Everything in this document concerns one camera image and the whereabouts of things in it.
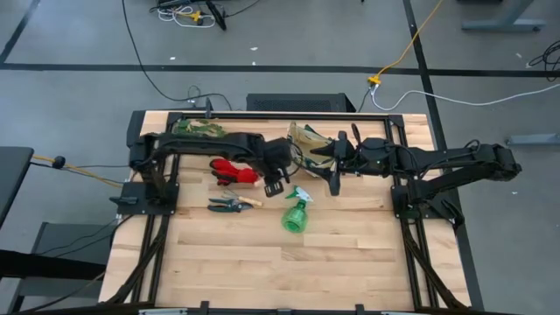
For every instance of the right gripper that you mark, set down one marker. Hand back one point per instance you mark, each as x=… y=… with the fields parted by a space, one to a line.
x=369 y=157

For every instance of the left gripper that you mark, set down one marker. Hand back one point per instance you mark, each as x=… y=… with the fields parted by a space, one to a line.
x=276 y=155

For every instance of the green spray bottle white trigger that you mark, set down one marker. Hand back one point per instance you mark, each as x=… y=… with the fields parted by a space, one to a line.
x=295 y=219

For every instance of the cream green canvas gardening bag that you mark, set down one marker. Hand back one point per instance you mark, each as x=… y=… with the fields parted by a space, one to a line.
x=306 y=136

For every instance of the red garden gloves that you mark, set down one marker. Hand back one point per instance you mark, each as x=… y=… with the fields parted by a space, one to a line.
x=234 y=175

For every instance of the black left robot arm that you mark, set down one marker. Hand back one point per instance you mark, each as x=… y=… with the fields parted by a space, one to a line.
x=197 y=146

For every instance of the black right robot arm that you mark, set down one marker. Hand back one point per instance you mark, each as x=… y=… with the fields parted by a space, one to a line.
x=459 y=157

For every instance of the black computer case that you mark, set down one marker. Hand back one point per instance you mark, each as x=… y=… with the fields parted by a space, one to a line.
x=299 y=102

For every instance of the green patterned cloth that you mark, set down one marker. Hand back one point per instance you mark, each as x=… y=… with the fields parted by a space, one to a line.
x=197 y=128

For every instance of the black table clamp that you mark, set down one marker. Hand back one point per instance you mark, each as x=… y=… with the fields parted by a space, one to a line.
x=452 y=214
x=124 y=200

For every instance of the black power strip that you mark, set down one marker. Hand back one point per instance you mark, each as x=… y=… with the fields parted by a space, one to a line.
x=217 y=17

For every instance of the grey desk foot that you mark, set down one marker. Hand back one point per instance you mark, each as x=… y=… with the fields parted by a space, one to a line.
x=534 y=139

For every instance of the desk with grey legs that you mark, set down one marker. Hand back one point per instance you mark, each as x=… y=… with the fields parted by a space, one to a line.
x=507 y=23

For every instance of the black floor stand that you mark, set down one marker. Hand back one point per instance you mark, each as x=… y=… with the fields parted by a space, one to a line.
x=65 y=245

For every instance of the black side table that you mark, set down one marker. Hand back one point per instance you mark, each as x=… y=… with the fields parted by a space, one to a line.
x=13 y=175

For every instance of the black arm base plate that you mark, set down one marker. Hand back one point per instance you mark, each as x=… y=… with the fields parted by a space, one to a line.
x=131 y=192
x=400 y=205

